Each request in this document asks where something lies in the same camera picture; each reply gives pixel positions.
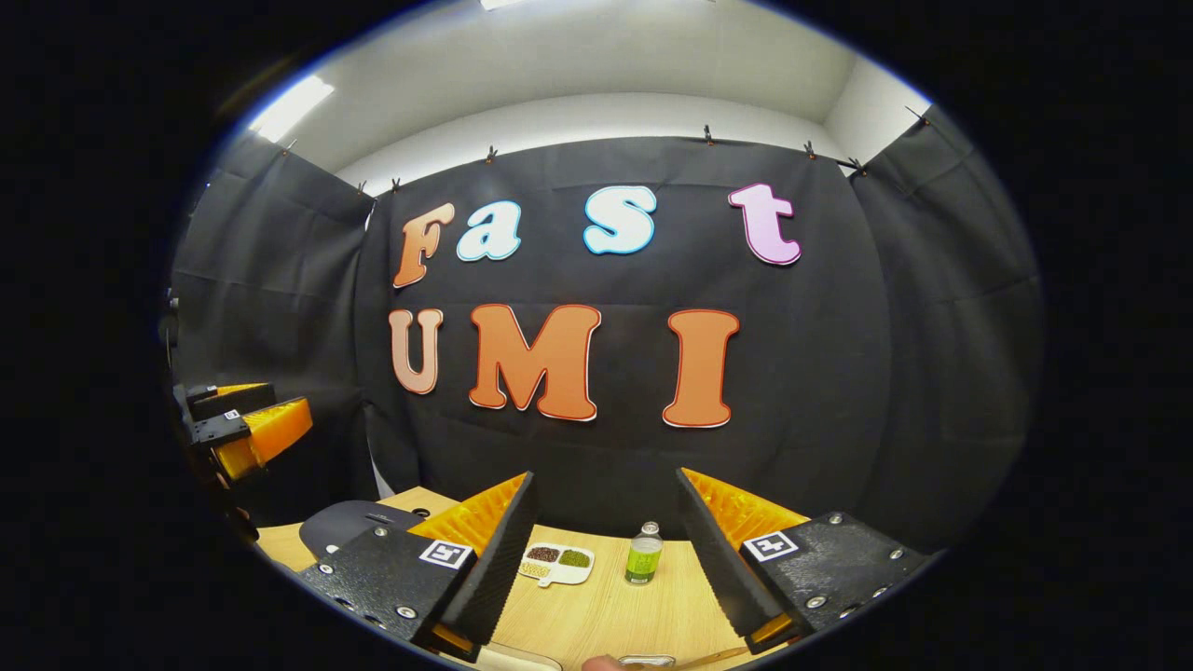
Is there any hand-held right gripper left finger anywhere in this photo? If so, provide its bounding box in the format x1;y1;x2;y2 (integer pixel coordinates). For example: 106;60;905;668
298;471;538;663

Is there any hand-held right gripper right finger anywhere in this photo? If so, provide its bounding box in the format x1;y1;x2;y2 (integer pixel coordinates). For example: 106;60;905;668
677;467;933;653

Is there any brown wooden spoon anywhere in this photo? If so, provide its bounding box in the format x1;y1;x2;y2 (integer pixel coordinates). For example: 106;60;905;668
676;648;752;671

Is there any black and silver rice cooker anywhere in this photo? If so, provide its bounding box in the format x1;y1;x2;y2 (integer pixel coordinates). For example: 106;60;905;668
298;500;425;560

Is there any clear plastic rice container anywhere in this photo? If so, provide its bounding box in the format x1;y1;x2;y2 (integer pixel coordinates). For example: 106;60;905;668
485;641;566;671

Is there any white divided dish with beans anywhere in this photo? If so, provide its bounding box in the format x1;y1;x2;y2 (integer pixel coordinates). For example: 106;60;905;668
518;543;596;587

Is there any green label plastic bottle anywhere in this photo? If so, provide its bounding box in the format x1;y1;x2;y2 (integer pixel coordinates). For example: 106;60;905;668
624;522;665;586

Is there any black backdrop cloth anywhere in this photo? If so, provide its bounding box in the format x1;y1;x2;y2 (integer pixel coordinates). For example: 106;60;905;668
168;104;1043;555

